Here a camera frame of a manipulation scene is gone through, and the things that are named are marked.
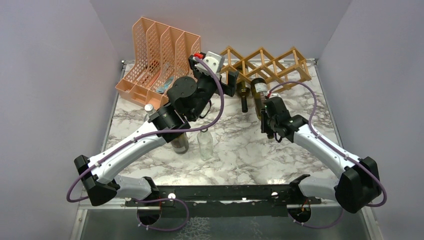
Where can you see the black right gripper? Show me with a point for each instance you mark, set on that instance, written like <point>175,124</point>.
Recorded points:
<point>265,127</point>

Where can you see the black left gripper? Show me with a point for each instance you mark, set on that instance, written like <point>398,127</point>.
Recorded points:
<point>229,89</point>

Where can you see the green wine bottle silver foil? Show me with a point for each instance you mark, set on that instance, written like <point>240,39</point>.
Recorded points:
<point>259,89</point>

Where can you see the green wine bottle dark neck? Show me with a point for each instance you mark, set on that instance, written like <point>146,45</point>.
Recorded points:
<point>243,90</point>

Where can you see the wooden wine rack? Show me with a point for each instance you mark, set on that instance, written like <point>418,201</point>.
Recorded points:
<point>288,66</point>

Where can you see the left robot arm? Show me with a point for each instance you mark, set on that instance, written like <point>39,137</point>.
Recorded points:
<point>187,99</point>

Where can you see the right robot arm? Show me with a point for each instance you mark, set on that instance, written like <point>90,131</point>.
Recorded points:
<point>358,179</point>

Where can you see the clear glass bottle front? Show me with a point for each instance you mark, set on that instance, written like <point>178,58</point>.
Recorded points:
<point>206,144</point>

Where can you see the clear round bottle silver cap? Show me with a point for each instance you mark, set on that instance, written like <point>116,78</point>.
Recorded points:
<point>149,110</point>

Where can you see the orange plastic file organizer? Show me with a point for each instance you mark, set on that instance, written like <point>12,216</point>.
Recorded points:
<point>161,54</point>

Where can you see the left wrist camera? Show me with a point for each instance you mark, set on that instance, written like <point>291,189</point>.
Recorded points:
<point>213,60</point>

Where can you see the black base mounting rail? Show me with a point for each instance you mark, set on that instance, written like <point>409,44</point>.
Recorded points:
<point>215,201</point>

